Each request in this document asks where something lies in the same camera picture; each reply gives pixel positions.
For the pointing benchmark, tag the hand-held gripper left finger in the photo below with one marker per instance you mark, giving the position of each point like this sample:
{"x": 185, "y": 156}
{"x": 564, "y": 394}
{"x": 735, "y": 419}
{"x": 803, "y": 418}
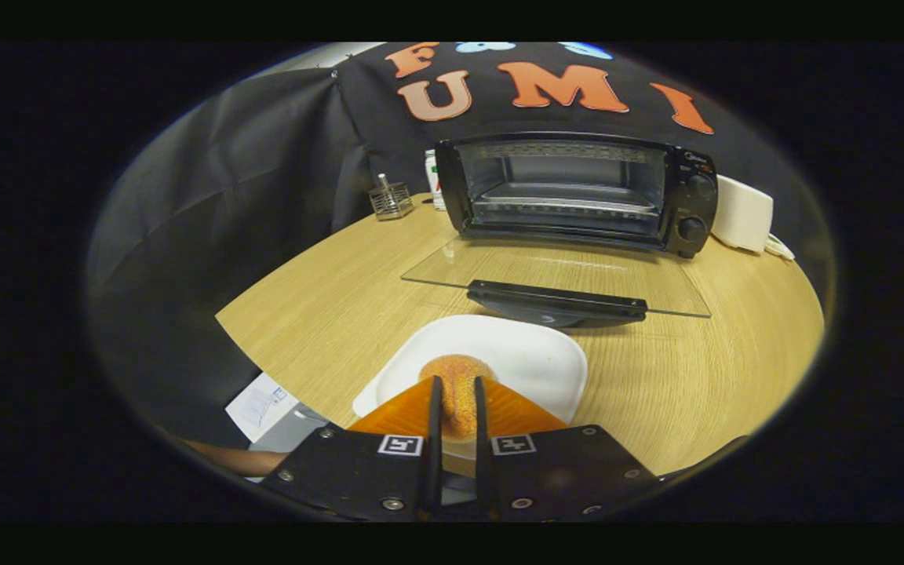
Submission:
{"x": 434, "y": 439}

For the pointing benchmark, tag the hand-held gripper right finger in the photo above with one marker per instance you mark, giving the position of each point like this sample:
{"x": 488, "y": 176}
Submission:
{"x": 482, "y": 439}

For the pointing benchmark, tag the round golden bread bun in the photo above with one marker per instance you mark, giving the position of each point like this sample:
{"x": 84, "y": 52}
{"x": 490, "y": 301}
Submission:
{"x": 456, "y": 370}

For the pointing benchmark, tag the black toaster oven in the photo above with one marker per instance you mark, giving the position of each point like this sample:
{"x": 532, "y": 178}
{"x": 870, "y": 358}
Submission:
{"x": 687, "y": 196}

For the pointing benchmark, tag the white bread toaster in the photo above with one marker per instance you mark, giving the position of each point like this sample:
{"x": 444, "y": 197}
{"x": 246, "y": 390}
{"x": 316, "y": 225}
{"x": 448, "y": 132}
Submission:
{"x": 742, "y": 213}

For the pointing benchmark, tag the white plate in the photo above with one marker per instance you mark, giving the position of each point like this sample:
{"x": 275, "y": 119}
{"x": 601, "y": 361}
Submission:
{"x": 523, "y": 353}

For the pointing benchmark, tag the white paper sheet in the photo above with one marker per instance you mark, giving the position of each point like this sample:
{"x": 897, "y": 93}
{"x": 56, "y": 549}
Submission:
{"x": 257, "y": 404}

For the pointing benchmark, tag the white bottle with green label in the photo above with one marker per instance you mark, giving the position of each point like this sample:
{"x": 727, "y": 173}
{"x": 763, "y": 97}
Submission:
{"x": 431, "y": 176}

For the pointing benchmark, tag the black backdrop cloth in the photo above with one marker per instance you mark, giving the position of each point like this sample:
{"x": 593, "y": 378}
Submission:
{"x": 216, "y": 204}

